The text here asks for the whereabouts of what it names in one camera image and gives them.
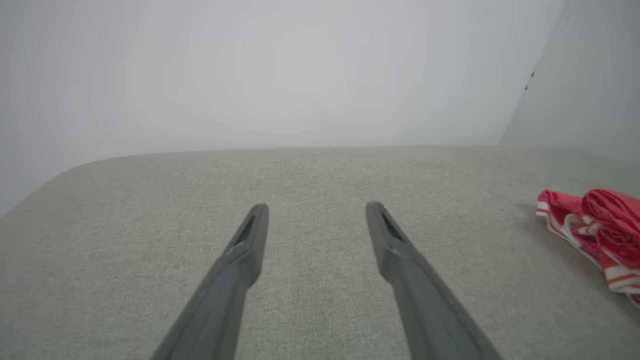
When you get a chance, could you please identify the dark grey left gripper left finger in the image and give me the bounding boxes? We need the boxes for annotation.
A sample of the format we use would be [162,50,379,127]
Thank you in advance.
[151,203,270,360]

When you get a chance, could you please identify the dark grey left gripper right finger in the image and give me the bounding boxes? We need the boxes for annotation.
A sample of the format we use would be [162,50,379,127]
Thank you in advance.
[365,201,504,360]

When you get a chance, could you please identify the red Bulls basketball jersey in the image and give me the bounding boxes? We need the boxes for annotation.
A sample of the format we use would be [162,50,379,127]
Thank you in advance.
[536,188,640,308]

